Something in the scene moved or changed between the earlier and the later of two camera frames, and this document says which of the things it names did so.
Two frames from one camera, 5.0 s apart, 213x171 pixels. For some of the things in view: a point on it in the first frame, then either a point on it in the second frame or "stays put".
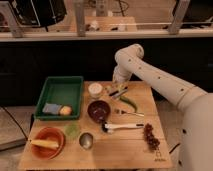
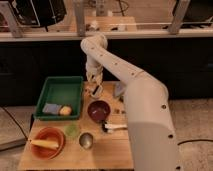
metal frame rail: x=10 y=30 stays put
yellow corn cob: x=44 y=143 stays put
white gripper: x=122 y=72 to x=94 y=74
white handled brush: x=109 y=127 stays put
